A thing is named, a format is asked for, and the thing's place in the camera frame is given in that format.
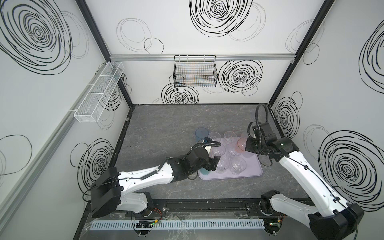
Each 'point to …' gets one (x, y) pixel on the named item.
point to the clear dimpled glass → (230, 137)
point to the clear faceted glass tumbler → (219, 150)
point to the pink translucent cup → (241, 146)
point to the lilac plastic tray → (253, 168)
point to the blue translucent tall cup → (200, 133)
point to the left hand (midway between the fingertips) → (216, 154)
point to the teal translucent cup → (204, 171)
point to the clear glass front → (223, 164)
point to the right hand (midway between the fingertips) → (245, 145)
